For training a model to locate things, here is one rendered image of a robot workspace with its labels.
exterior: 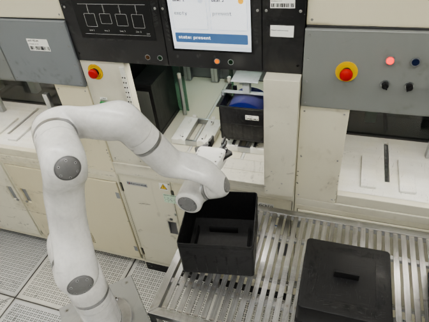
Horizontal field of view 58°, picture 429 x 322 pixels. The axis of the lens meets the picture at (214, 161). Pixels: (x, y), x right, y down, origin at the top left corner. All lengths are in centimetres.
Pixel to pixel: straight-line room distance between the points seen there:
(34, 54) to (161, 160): 92
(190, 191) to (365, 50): 68
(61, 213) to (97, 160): 97
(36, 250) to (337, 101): 224
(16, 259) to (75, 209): 194
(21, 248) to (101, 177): 111
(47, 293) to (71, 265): 156
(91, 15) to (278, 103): 74
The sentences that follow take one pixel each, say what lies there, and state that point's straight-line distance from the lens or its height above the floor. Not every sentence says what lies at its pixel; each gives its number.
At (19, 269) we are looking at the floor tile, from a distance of 290.
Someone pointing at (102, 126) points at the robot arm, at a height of 153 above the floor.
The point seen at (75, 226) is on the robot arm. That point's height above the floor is 129.
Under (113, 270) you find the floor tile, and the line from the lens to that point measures 262.
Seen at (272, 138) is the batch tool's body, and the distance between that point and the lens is 145.
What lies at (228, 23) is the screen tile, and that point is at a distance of 134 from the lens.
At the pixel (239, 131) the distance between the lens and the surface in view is 179.
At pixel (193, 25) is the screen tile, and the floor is 155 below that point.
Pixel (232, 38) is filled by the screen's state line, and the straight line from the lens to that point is 135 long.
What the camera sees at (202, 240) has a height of 77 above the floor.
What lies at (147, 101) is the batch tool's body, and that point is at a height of 108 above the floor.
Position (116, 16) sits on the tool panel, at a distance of 150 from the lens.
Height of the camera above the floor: 202
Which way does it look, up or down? 39 degrees down
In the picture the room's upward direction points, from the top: 6 degrees counter-clockwise
